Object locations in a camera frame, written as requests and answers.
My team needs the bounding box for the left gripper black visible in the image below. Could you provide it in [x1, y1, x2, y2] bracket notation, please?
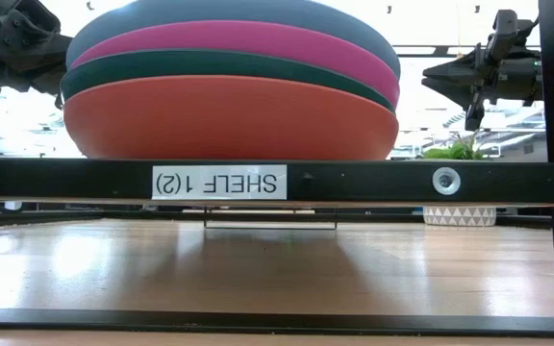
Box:
[0, 0, 74, 111]

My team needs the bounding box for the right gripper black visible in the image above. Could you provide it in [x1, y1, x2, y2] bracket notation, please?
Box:
[421, 9, 543, 133]

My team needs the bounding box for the dark green plate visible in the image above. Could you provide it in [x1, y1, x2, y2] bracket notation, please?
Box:
[60, 47, 397, 114]

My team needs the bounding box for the orange plate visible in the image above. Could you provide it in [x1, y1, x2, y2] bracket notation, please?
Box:
[63, 74, 400, 162]

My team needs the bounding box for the magenta plate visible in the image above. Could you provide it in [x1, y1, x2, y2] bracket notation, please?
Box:
[68, 19, 401, 110]

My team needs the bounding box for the blue plate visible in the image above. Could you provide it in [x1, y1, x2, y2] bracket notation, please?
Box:
[64, 0, 402, 81]

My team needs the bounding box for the green succulent plant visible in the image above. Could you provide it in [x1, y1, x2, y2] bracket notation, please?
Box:
[422, 132, 488, 161]

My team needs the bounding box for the white triangle-patterned plant pot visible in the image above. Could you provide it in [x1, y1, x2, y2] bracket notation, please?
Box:
[422, 206, 498, 228]

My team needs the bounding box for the black aluminium rig frame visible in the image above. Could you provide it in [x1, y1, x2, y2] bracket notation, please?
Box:
[0, 207, 554, 231]

